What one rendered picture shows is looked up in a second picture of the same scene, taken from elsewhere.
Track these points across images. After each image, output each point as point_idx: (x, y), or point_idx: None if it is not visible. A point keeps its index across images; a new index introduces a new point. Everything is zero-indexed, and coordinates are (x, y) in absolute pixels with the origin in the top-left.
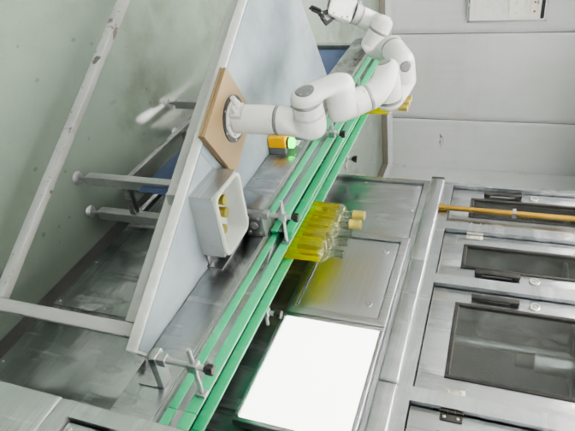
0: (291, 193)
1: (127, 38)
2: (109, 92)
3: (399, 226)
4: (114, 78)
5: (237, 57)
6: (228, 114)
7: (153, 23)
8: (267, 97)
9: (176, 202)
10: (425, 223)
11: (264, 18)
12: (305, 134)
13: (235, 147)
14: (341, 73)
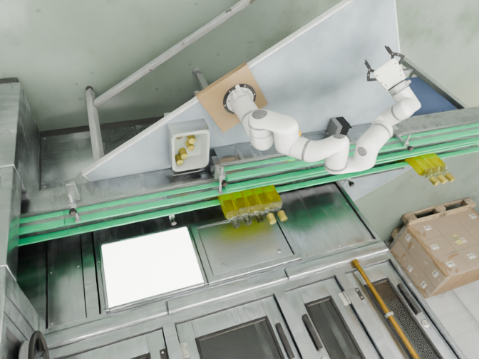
0: (251, 169)
1: (288, 6)
2: (251, 35)
3: (316, 246)
4: (260, 28)
5: (273, 63)
6: (232, 94)
7: (319, 6)
8: (301, 101)
9: (160, 121)
10: (327, 260)
11: (330, 48)
12: (250, 141)
13: (232, 117)
14: (291, 121)
